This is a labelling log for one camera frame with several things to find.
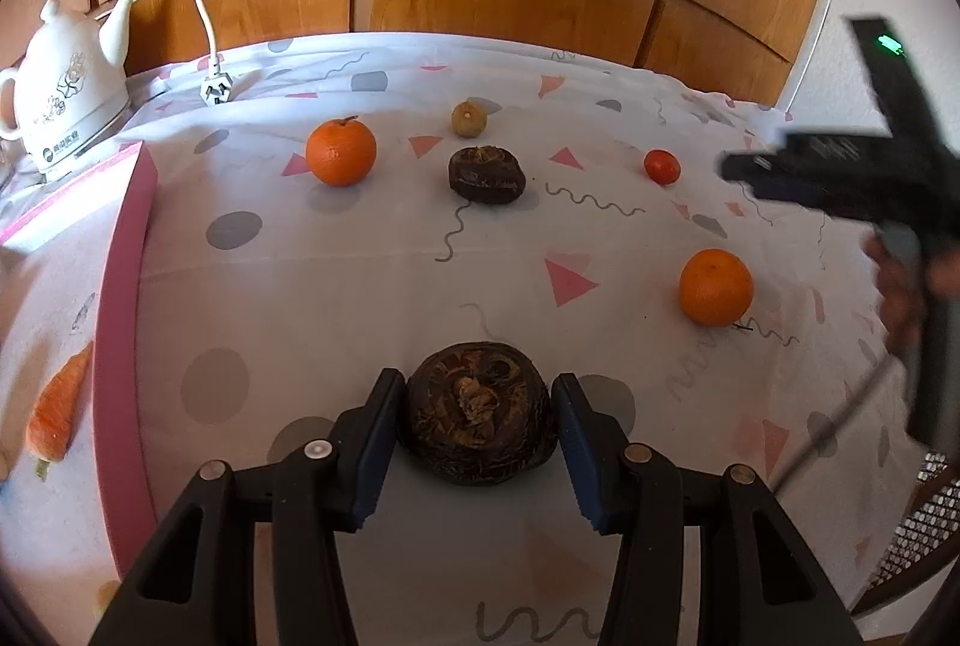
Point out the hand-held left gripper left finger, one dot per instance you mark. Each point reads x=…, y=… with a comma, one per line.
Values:
x=379, y=458

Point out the orange carrot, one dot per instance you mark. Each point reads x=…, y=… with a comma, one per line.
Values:
x=56, y=406

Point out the wicker chair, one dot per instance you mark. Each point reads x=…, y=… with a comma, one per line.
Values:
x=922, y=526

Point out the white ceramic electric kettle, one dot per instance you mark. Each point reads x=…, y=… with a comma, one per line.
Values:
x=67, y=91

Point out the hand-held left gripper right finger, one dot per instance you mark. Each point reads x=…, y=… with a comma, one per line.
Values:
x=581, y=466

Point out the small red tomato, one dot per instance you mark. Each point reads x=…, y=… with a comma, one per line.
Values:
x=661, y=166

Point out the dark brown water chestnut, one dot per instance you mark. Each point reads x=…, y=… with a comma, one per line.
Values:
x=486, y=173
x=476, y=413

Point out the small orange mandarin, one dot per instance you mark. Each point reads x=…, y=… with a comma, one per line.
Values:
x=340, y=152

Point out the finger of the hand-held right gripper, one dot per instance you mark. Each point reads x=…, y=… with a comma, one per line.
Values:
x=810, y=173

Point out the large orange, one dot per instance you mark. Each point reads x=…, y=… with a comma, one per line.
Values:
x=716, y=286

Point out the white patterned tablecloth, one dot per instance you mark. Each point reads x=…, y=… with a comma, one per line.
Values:
x=300, y=286

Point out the pink shallow tray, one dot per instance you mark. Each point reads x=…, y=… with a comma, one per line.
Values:
x=127, y=316

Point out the small yellow-green fruit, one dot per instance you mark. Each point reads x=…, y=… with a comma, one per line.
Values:
x=469, y=119

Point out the person's right hand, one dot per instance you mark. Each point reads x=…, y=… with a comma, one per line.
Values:
x=896, y=301

